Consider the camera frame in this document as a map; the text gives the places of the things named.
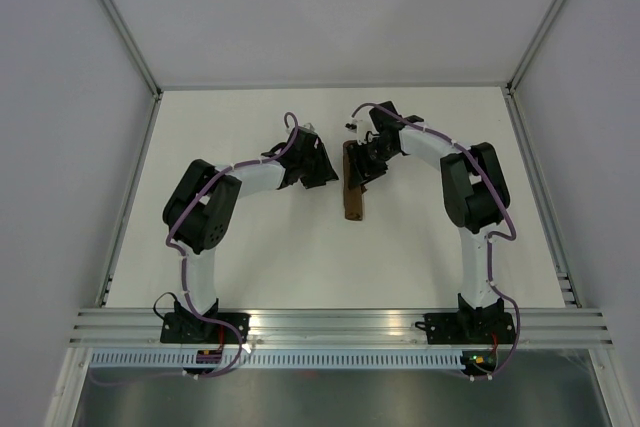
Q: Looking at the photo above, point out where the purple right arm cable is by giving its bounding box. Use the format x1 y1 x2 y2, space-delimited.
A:
349 101 519 383

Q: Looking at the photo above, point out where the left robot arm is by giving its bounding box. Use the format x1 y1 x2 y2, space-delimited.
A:
162 124 338 343

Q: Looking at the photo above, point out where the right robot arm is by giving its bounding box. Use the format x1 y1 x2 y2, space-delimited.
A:
345 101 517 345

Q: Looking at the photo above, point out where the aluminium front mounting rail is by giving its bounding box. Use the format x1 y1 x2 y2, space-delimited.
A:
67 308 613 350

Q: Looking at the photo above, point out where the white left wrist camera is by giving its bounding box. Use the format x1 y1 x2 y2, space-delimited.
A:
299 123 316 134

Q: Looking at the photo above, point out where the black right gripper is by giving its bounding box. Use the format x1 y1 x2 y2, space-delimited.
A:
345 139 397 189

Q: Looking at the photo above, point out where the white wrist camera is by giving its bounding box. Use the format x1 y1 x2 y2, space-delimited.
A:
299 123 316 134
345 118 371 145

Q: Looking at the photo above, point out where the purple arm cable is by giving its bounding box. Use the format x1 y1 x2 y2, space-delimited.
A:
349 101 519 383
89 111 301 388

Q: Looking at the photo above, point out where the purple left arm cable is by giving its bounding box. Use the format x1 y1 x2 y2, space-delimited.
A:
89 111 301 388

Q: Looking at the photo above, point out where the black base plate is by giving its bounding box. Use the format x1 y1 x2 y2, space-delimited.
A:
160 312 250 345
414 312 516 345

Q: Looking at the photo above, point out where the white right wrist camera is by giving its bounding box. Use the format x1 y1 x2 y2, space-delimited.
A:
345 118 371 145

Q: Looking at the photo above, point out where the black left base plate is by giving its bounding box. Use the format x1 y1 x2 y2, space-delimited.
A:
160 312 250 345

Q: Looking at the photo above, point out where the aluminium frame rail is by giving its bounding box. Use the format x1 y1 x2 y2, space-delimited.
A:
504 0 569 95

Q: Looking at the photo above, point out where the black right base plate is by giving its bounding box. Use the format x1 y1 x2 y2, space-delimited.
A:
414 312 516 345

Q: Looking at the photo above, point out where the white slotted cable duct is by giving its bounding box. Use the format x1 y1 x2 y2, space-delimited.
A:
90 348 464 370

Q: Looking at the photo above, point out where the brown cloth napkin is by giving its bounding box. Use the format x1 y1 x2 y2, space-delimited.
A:
342 141 366 221

